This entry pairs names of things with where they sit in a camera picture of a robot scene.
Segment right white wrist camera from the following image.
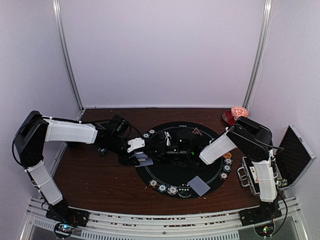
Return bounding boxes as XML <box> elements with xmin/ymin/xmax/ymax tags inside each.
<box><xmin>164</xmin><ymin>131</ymin><xmax>172</xmax><ymax>147</ymax></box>

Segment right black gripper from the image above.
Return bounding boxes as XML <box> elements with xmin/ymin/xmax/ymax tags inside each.
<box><xmin>143</xmin><ymin>141</ymin><xmax>190</xmax><ymax>165</ymax></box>

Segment red white patterned tea bowl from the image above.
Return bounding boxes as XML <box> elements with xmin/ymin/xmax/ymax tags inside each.
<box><xmin>231</xmin><ymin>105</ymin><xmax>249</xmax><ymax>119</ymax></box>

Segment clear round dealer button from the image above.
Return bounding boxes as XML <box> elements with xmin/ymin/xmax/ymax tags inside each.
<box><xmin>177</xmin><ymin>184</ymin><xmax>193</xmax><ymax>198</ymax></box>

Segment white blue poker chip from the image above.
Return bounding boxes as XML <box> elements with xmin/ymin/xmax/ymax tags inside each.
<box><xmin>224</xmin><ymin>158</ymin><xmax>233</xmax><ymax>165</ymax></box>
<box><xmin>167</xmin><ymin>185</ymin><xmax>178</xmax><ymax>196</ymax></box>

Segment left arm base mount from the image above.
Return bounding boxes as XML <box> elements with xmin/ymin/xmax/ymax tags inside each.
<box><xmin>45</xmin><ymin>203</ymin><xmax>90</xmax><ymax>239</ymax></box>

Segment blue-backed playing card deck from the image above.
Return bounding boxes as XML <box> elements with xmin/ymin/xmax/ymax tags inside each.
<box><xmin>134</xmin><ymin>152</ymin><xmax>149</xmax><ymax>162</ymax></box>

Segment red floral saucer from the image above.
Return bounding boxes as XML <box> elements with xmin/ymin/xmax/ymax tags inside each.
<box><xmin>221</xmin><ymin>110</ymin><xmax>236</xmax><ymax>125</ymax></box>

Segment red black triangular all-in marker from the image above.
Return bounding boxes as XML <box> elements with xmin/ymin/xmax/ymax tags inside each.
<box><xmin>192</xmin><ymin>127</ymin><xmax>202</xmax><ymax>136</ymax></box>

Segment right aluminium frame post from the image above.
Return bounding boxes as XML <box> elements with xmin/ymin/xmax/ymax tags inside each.
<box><xmin>242</xmin><ymin>0</ymin><xmax>274</xmax><ymax>110</ymax></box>

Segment dealt blue-backed card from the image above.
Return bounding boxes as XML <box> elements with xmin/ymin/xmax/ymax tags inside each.
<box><xmin>187</xmin><ymin>176</ymin><xmax>211</xmax><ymax>197</ymax></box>
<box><xmin>135</xmin><ymin>158</ymin><xmax>154</xmax><ymax>168</ymax></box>

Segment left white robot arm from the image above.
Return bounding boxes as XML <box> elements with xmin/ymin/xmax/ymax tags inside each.
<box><xmin>11</xmin><ymin>110</ymin><xmax>147</xmax><ymax>222</ymax></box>

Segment single green blue poker chip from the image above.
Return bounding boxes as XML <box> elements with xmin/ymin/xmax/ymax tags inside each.
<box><xmin>143</xmin><ymin>133</ymin><xmax>150</xmax><ymax>139</ymax></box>

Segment round black poker mat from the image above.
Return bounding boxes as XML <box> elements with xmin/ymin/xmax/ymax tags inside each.
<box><xmin>136</xmin><ymin>121</ymin><xmax>226</xmax><ymax>198</ymax></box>

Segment aluminium frame post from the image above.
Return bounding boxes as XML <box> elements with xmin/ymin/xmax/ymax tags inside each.
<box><xmin>52</xmin><ymin>0</ymin><xmax>85</xmax><ymax>114</ymax></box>
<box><xmin>242</xmin><ymin>0</ymin><xmax>274</xmax><ymax>110</ymax></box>

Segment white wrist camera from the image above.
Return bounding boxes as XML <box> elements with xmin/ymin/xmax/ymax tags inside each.
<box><xmin>127</xmin><ymin>137</ymin><xmax>145</xmax><ymax>153</ymax></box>
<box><xmin>164</xmin><ymin>131</ymin><xmax>172</xmax><ymax>147</ymax></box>

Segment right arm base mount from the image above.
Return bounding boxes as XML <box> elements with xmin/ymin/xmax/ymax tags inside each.
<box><xmin>239</xmin><ymin>206</ymin><xmax>282</xmax><ymax>238</ymax></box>

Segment red card deck in case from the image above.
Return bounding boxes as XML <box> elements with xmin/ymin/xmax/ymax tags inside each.
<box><xmin>249</xmin><ymin>166</ymin><xmax>259</xmax><ymax>184</ymax></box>

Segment poker chips in case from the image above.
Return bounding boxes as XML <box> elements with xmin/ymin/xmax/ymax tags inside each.
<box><xmin>277</xmin><ymin>178</ymin><xmax>288</xmax><ymax>188</ymax></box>

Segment single brown 100 poker chip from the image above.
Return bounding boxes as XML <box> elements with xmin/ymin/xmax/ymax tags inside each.
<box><xmin>148</xmin><ymin>129</ymin><xmax>156</xmax><ymax>136</ymax></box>

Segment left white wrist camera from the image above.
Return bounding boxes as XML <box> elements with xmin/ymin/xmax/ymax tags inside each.
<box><xmin>127</xmin><ymin>137</ymin><xmax>145</xmax><ymax>153</ymax></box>

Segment orange big blind button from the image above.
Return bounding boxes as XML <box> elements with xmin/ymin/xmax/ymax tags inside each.
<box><xmin>223</xmin><ymin>152</ymin><xmax>232</xmax><ymax>159</ymax></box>

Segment left aluminium frame post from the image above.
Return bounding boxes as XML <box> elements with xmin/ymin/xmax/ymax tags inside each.
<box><xmin>52</xmin><ymin>0</ymin><xmax>85</xmax><ymax>114</ymax></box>

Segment front aluminium rail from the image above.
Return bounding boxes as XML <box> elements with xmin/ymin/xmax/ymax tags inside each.
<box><xmin>17</xmin><ymin>197</ymin><xmax>310</xmax><ymax>240</ymax></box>

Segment aluminium poker chip case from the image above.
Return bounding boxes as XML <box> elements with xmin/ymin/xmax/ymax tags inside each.
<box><xmin>237</xmin><ymin>124</ymin><xmax>317</xmax><ymax>197</ymax></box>

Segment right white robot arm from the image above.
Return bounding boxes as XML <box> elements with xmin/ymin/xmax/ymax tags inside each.
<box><xmin>144</xmin><ymin>117</ymin><xmax>277</xmax><ymax>221</ymax></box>

